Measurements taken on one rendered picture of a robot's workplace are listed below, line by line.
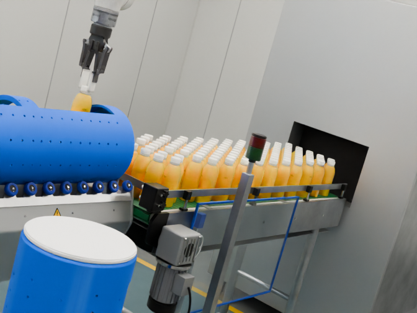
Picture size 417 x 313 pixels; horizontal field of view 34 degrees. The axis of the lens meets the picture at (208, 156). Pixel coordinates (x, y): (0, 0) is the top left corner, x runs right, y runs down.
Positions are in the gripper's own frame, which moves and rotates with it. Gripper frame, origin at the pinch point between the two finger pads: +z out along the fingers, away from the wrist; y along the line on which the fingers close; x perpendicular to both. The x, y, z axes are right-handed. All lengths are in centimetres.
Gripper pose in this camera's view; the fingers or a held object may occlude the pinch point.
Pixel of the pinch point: (88, 81)
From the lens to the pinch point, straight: 251.6
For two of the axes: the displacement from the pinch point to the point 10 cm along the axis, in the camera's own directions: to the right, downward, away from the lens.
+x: 5.9, 0.3, 8.1
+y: 7.6, 3.2, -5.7
